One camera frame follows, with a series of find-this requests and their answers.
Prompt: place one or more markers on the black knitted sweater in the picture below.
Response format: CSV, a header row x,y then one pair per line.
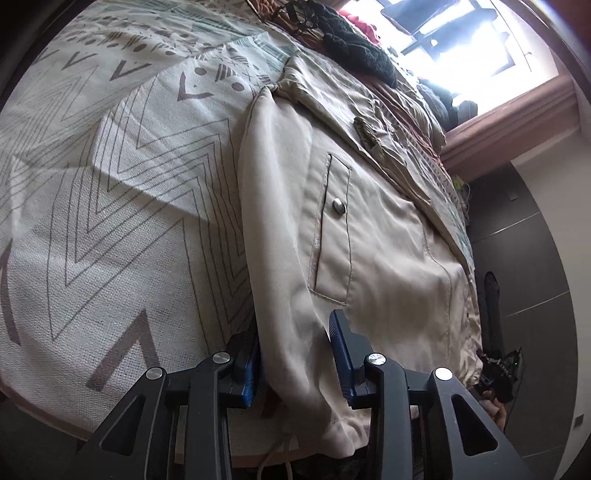
x,y
360,50

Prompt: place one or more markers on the dark blue cushion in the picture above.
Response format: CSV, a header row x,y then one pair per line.
x,y
438,99

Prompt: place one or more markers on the grey wardrobe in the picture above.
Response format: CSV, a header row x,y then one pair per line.
x,y
531,258

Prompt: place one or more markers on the patterned bed quilt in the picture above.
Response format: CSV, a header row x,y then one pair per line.
x,y
115,207

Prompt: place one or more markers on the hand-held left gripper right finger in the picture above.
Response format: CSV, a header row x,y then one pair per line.
x,y
339,350

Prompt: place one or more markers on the person's right hand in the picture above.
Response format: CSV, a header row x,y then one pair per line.
x,y
498,413

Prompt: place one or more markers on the pink curtain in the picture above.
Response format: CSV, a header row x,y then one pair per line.
x,y
517,124

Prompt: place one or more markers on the red cloth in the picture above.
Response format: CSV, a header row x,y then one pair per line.
x,y
362,27

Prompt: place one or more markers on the beige and orange duvet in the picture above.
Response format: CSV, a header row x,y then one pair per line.
x,y
415,138

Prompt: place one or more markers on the beige jacket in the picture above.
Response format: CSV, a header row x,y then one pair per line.
x,y
369,258

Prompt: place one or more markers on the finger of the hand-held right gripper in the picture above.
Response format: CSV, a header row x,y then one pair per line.
x,y
493,314

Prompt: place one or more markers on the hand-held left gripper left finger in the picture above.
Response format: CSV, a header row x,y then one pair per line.
x,y
251,369

